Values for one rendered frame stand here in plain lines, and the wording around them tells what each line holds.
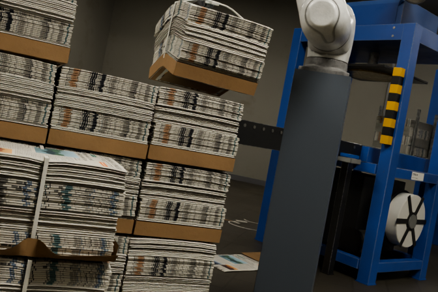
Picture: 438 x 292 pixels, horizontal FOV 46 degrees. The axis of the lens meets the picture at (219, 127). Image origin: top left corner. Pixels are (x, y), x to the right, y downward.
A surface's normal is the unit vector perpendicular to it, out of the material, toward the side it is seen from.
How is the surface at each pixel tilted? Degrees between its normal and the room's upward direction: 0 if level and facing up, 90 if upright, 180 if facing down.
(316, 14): 95
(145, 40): 90
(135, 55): 90
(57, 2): 90
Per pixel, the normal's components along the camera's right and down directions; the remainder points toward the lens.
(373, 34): -0.75, -0.15
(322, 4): -0.29, 0.11
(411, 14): 0.63, 0.11
